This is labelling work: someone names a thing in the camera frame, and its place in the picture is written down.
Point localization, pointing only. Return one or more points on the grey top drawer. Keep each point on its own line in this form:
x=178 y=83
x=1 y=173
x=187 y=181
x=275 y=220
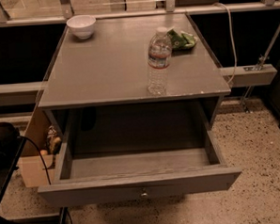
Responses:
x=138 y=151

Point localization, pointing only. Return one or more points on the grey wooden drawer cabinet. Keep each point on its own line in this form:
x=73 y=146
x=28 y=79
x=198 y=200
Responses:
x=103 y=94

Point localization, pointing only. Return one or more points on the clear plastic water bottle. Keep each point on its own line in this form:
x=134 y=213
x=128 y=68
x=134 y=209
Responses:
x=158 y=62

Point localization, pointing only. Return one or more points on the green chip bag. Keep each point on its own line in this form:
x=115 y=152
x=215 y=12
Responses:
x=182 y=41

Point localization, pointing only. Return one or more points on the snack items in box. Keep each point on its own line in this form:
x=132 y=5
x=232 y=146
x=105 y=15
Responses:
x=53 y=142

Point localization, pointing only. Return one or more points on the white ceramic bowl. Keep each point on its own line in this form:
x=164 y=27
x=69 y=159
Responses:
x=81 y=26

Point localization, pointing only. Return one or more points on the black chair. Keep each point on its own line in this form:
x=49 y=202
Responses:
x=11 y=148

